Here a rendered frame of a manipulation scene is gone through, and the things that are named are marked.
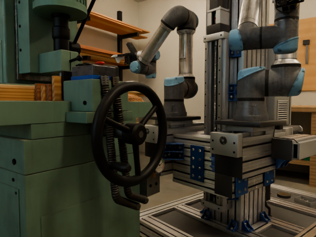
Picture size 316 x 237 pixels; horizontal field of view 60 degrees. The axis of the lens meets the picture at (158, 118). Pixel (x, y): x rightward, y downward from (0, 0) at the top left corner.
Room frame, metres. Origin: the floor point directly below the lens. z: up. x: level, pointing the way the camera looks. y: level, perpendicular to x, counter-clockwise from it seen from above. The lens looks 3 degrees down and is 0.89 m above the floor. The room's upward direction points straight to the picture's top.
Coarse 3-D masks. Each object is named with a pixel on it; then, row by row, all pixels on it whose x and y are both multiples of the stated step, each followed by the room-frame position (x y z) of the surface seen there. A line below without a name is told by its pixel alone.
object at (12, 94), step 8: (0, 88) 0.79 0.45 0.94; (8, 88) 0.81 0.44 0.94; (16, 88) 0.83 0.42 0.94; (24, 88) 0.85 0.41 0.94; (32, 88) 0.87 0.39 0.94; (0, 96) 0.79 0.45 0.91; (8, 96) 0.81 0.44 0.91; (16, 96) 0.83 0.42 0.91; (24, 96) 0.84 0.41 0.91; (32, 96) 0.86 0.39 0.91
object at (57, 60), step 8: (40, 56) 0.98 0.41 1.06; (48, 56) 0.95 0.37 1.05; (56, 56) 0.92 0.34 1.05; (64, 56) 0.91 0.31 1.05; (72, 56) 0.94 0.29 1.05; (40, 64) 0.98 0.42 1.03; (48, 64) 0.95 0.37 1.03; (56, 64) 0.92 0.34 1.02; (64, 64) 0.91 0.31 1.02; (72, 64) 0.94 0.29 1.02; (40, 72) 0.98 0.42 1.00; (48, 72) 0.96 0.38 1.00; (56, 72) 0.96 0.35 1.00
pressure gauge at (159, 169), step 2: (162, 158) 1.04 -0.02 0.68; (162, 160) 1.04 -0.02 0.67; (160, 162) 1.03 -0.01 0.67; (164, 162) 1.05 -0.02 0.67; (162, 164) 1.04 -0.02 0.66; (164, 164) 1.05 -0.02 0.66; (158, 166) 1.02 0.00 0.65; (160, 166) 1.03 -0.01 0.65; (162, 166) 1.04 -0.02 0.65; (156, 168) 1.01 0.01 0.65; (158, 168) 1.02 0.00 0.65; (160, 168) 1.03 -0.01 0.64; (162, 168) 1.04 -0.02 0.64; (156, 170) 1.01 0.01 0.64; (158, 170) 1.02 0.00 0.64; (160, 170) 1.03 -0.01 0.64; (162, 170) 1.04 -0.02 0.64; (154, 172) 1.02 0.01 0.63; (156, 172) 1.01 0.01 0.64; (158, 172) 1.02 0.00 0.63; (160, 172) 1.03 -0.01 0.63; (152, 174) 1.04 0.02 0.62; (154, 174) 1.03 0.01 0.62; (152, 176) 1.04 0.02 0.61; (154, 176) 1.03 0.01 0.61
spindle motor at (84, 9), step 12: (36, 0) 0.89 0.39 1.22; (48, 0) 0.87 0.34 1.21; (60, 0) 0.88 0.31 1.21; (72, 0) 0.90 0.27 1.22; (84, 0) 0.94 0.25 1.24; (36, 12) 0.93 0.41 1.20; (48, 12) 0.93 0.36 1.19; (60, 12) 0.93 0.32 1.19; (72, 12) 0.93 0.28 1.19; (84, 12) 0.94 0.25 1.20
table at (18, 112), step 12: (0, 108) 0.64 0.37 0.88; (12, 108) 0.66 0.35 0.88; (24, 108) 0.69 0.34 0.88; (36, 108) 0.71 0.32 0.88; (48, 108) 0.74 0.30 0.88; (60, 108) 0.77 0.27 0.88; (132, 108) 1.00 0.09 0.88; (144, 108) 1.05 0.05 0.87; (0, 120) 0.64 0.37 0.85; (12, 120) 0.66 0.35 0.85; (24, 120) 0.69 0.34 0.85; (36, 120) 0.71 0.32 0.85; (48, 120) 0.74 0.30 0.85; (60, 120) 0.77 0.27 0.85; (72, 120) 0.76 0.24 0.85; (84, 120) 0.73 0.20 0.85
